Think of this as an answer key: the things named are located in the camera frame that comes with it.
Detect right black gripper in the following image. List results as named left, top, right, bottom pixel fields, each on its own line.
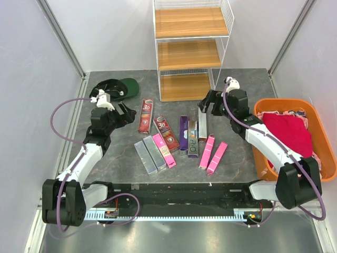
left=197, top=90, right=235, bottom=120

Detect red toothpaste box silver side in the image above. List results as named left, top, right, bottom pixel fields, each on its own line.
left=198, top=109, right=207, bottom=142

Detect silver R&O toothpaste box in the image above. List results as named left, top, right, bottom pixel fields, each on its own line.
left=187, top=120, right=199, bottom=158

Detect red 3d toothpaste box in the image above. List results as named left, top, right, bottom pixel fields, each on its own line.
left=153, top=115, right=180, bottom=152
left=138, top=99, right=154, bottom=134

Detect purple toothpaste box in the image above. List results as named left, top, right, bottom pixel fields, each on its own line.
left=179, top=115, right=189, bottom=155

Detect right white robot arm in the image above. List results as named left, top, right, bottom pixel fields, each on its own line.
left=198, top=89, right=322, bottom=209

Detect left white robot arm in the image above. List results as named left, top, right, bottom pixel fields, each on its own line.
left=42, top=103, right=136, bottom=232

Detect green black baseball cap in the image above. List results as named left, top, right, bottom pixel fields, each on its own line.
left=89, top=78, right=140, bottom=102

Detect silver toothpaste box left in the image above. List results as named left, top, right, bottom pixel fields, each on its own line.
left=134, top=141, right=157, bottom=174

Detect pink toothpaste box right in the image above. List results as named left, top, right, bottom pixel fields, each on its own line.
left=206, top=142, right=227, bottom=176

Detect pink toothpaste box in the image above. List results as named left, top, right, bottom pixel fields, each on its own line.
left=206, top=142, right=227, bottom=176
left=199, top=134, right=215, bottom=170
left=152, top=133, right=176, bottom=168

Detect pink toothpaste box centre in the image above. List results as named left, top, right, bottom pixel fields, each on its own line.
left=199, top=134, right=215, bottom=170

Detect silver toothpaste box right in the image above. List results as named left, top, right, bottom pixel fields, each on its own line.
left=143, top=136, right=167, bottom=172

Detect pink white clothes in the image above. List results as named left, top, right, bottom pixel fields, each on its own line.
left=256, top=109, right=323, bottom=172

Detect pink toothpaste box left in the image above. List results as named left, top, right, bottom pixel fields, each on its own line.
left=152, top=133, right=176, bottom=168

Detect red cloth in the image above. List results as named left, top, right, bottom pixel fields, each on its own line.
left=262, top=112, right=313, bottom=159

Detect orange plastic basket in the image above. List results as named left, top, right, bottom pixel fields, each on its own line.
left=252, top=98, right=336, bottom=182

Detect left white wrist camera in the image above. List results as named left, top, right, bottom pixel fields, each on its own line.
left=90, top=89, right=115, bottom=111

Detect white wire wooden shelf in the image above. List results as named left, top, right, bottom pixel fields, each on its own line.
left=153, top=1, right=234, bottom=102

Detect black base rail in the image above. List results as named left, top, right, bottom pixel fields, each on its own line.
left=81, top=181, right=274, bottom=214

